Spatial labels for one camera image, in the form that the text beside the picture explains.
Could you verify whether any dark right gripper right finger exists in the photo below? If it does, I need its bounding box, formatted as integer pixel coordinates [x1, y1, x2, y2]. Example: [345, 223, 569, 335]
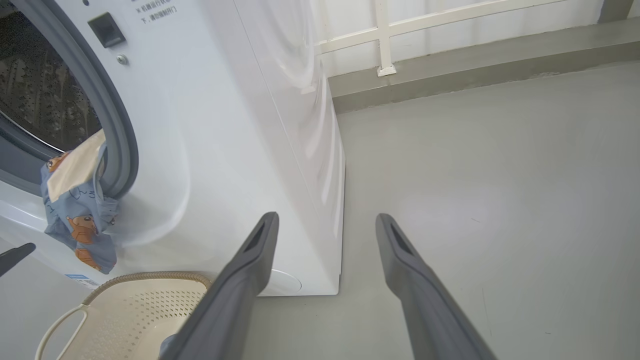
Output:
[375, 213, 498, 360]

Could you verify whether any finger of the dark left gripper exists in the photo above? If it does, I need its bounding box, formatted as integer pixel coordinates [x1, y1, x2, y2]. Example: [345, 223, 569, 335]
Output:
[0, 243, 37, 277]

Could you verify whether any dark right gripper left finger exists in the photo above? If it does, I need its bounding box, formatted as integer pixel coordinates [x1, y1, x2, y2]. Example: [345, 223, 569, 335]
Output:
[159, 211, 280, 360]

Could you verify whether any blue bear print clothing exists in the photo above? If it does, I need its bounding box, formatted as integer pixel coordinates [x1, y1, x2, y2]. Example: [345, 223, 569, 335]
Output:
[40, 129, 121, 275]

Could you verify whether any cream basket brown rim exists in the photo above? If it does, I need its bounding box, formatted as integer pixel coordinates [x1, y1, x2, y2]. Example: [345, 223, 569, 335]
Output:
[34, 271, 213, 360]

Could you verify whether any steel washing drum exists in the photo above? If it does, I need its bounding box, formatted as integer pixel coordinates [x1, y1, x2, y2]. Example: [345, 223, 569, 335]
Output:
[0, 10, 103, 153]

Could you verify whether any white front-load washing machine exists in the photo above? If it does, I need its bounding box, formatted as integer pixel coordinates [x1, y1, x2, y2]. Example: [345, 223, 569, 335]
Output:
[0, 0, 347, 297]

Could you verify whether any grey rubber door gasket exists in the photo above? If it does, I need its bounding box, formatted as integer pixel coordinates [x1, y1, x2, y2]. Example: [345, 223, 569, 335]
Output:
[0, 0, 140, 200]

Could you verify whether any round drain filter cover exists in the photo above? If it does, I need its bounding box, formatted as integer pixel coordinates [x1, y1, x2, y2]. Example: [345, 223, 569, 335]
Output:
[257, 269, 303, 297]

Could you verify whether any blue energy label sticker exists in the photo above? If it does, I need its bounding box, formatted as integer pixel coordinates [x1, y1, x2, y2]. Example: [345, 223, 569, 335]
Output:
[65, 273, 101, 290]

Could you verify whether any white railing fence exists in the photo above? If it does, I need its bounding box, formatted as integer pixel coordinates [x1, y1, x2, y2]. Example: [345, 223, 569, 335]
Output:
[318, 0, 571, 77]

